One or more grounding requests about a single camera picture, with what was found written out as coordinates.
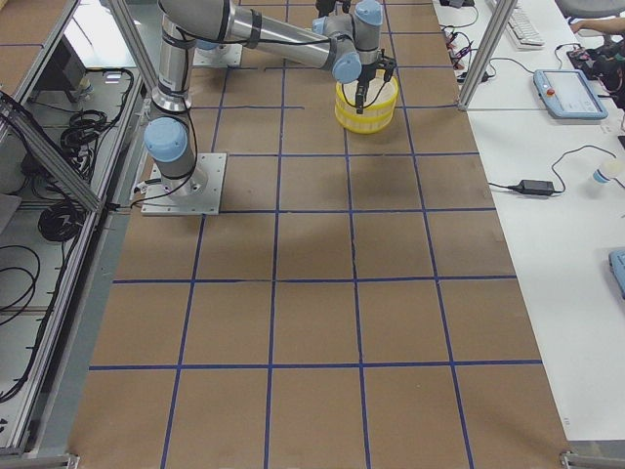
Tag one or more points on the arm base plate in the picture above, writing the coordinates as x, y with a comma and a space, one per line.
217, 55
201, 194

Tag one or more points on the blue teach pendant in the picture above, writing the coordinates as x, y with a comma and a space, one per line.
616, 260
567, 94

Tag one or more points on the white keyboard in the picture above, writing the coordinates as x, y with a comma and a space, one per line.
522, 32

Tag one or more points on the yellow steamer bottom layer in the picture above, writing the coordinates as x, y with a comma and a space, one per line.
363, 125

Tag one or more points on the aluminium frame post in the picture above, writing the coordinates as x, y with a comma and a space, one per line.
487, 46

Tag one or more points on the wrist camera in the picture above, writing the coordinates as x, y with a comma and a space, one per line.
388, 64

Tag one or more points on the paper cup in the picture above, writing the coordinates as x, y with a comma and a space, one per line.
607, 172

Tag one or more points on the yellow steamer top layer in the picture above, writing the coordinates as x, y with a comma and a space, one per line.
380, 99

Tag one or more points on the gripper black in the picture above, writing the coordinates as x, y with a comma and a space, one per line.
333, 4
367, 72

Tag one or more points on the yellow steamer layer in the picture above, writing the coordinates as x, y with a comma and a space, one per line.
363, 125
380, 99

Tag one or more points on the black power adapter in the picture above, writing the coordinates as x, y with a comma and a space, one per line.
536, 187

